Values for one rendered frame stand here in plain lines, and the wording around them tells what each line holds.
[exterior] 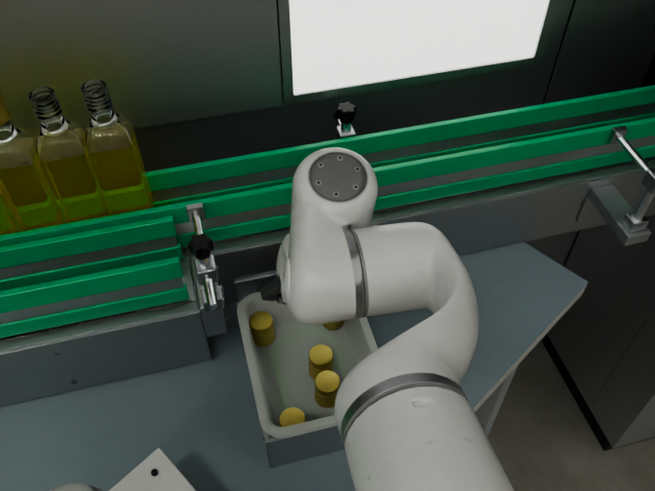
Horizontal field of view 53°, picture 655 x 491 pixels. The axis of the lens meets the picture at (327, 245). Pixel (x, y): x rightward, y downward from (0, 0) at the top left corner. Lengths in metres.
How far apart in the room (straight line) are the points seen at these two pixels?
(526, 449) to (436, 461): 1.45
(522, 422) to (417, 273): 1.34
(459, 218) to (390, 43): 0.29
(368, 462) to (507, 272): 0.77
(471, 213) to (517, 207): 0.08
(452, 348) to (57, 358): 0.62
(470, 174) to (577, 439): 1.01
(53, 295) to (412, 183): 0.51
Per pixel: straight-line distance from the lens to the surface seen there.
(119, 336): 0.92
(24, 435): 1.02
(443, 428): 0.38
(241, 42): 0.95
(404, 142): 1.02
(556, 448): 1.84
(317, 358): 0.91
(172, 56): 0.95
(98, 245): 0.91
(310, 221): 0.53
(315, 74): 1.01
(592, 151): 1.11
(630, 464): 1.88
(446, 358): 0.44
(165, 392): 0.99
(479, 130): 1.06
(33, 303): 0.88
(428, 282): 0.53
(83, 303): 0.89
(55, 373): 0.98
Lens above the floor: 1.59
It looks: 49 degrees down
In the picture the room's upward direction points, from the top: straight up
